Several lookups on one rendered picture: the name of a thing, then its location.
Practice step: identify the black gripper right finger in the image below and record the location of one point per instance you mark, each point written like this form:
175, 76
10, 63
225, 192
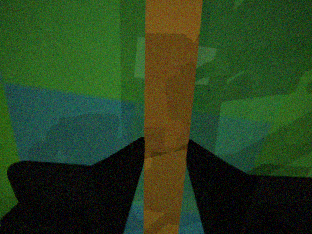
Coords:
229, 200

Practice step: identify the orange-brown bar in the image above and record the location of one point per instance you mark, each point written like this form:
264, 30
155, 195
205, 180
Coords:
171, 52

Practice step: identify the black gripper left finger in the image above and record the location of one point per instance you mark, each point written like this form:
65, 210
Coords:
106, 188

